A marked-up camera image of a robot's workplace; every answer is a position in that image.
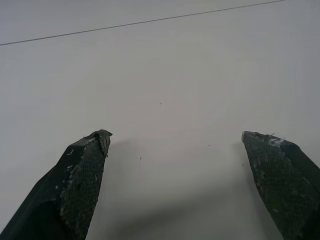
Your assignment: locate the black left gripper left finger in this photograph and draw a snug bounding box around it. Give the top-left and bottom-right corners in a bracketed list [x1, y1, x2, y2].
[0, 129, 113, 240]

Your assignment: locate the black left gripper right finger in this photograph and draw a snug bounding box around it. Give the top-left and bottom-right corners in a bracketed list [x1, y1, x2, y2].
[241, 130, 320, 240]

